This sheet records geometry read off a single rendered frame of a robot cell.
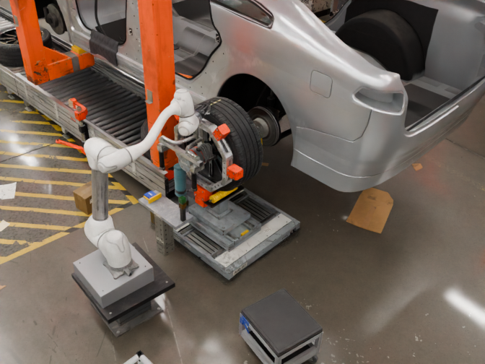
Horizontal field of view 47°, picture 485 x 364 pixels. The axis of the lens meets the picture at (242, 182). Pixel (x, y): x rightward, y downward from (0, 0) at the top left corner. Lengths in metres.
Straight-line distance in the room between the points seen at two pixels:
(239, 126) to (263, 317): 1.27
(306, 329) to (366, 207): 1.76
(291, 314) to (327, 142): 1.14
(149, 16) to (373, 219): 2.48
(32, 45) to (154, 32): 2.06
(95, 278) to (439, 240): 2.75
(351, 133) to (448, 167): 2.30
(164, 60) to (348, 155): 1.41
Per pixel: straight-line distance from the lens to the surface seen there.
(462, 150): 6.05
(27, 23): 5.54
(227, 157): 3.69
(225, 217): 4.33
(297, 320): 3.52
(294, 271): 4.27
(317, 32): 3.61
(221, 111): 3.78
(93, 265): 3.79
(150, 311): 3.98
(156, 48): 3.83
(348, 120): 3.53
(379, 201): 5.04
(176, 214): 4.03
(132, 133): 5.31
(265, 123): 4.18
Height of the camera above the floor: 3.06
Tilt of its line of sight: 37 degrees down
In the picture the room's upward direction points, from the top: 2 degrees clockwise
